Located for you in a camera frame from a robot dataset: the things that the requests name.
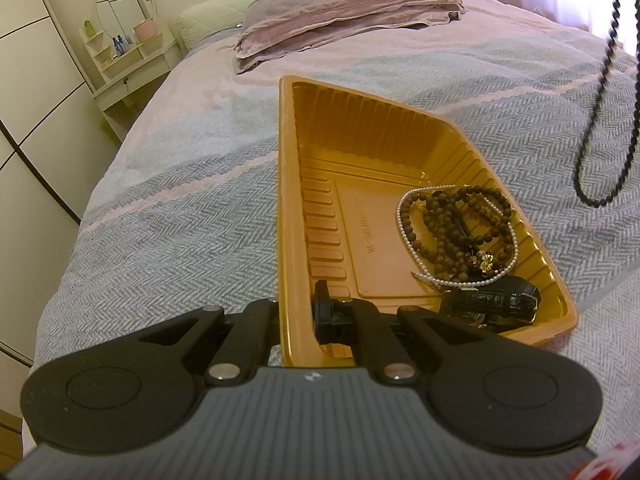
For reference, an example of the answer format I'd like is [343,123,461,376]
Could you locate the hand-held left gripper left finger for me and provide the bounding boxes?
[139,299,279,387]

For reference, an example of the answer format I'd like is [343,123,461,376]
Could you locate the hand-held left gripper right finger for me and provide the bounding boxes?
[313,279,482,387]

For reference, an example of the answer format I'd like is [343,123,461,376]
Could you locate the white pearl necklace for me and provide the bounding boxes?
[396,187,519,289]

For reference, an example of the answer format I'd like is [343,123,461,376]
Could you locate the brown wooden bead necklace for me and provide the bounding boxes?
[400,185,514,283]

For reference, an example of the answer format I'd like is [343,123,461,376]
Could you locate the gold plastic tray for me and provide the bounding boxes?
[276,75,580,369]

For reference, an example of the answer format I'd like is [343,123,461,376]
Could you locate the bead bracelet with gold charm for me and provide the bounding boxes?
[462,249,507,282]

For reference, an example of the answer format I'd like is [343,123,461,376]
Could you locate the black leather strap watch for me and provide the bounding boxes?
[439,275,542,329]

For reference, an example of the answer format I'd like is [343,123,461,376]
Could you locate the dark bead necklace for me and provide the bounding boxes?
[573,0,640,209]

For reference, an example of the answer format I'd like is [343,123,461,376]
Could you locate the white dressing table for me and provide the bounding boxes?
[77,25,182,144]

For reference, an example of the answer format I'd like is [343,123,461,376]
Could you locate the cream wardrobe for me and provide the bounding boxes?
[0,0,95,372]

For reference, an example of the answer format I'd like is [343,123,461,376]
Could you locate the pink folded pillows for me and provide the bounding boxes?
[234,0,467,77]

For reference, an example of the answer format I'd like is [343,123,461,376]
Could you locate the white pillow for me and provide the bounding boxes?
[175,0,253,47]

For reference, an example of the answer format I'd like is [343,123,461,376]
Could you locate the pink basin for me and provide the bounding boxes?
[132,17,162,42]

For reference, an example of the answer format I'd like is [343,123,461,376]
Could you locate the red and white packet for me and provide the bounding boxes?
[575,439,640,480]

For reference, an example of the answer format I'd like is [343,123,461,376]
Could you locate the round mirror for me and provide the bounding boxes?
[95,0,159,44]

